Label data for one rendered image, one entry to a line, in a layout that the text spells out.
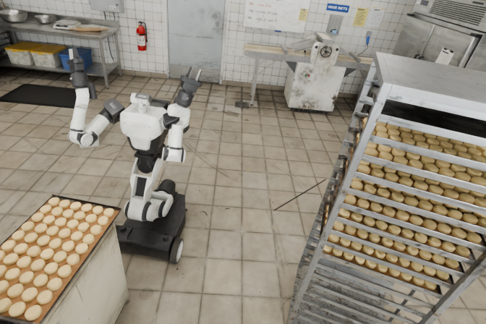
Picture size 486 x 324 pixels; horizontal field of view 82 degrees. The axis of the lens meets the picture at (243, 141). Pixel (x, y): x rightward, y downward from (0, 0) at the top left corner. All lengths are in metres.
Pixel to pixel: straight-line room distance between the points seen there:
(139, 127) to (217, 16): 3.86
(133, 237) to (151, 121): 1.04
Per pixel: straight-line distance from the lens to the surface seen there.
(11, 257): 1.65
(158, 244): 2.40
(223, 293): 2.40
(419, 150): 1.23
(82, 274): 1.64
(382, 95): 1.08
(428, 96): 1.11
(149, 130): 1.86
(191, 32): 5.56
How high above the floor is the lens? 2.10
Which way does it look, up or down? 32 degrees down
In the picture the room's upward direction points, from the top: 8 degrees clockwise
